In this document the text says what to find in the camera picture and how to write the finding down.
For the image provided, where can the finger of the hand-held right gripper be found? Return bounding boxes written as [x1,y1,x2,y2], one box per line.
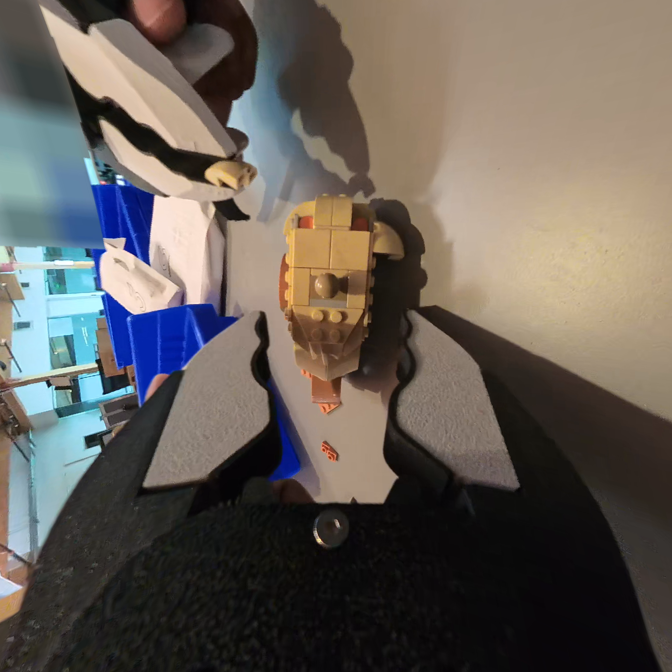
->
[39,5,239,158]
[90,118,247,204]

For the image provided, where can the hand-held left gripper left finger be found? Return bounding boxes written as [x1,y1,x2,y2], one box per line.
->
[141,310,285,491]

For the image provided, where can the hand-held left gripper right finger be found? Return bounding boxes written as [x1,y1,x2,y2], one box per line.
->
[383,309,522,492]

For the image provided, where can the tan curved brick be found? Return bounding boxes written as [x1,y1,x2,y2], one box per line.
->
[205,160,257,188]

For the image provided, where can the tan and brown brick model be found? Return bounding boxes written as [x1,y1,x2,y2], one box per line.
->
[277,195,406,405]

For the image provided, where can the grey desk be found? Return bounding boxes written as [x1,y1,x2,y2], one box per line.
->
[220,0,672,505]

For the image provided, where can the blue plastic bin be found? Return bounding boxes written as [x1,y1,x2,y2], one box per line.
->
[90,183,158,371]
[126,303,301,483]

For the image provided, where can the white paper bag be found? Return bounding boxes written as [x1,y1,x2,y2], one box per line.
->
[100,239,184,310]
[149,197,226,308]

